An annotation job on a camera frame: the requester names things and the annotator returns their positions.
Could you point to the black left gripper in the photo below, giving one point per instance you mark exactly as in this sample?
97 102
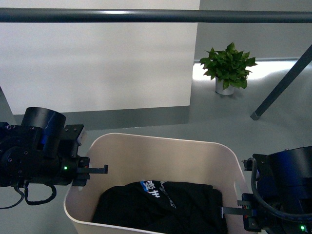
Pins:
70 140

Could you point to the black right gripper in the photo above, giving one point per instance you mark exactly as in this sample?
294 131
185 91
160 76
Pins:
251 209

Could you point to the cream plastic laundry hamper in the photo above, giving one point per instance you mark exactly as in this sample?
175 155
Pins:
132 158

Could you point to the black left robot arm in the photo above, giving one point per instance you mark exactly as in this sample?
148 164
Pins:
43 150

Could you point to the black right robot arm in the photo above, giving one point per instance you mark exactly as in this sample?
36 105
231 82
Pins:
281 198

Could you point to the grey clothes rack right leg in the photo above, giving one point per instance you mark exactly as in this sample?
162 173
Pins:
291 75

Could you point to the grey clothes rack bar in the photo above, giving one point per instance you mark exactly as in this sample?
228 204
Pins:
62 15

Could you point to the black printed t-shirt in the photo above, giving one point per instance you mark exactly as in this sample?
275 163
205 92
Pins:
163 207

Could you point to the right potted green plant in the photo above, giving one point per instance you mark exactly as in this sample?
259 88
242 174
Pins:
229 69

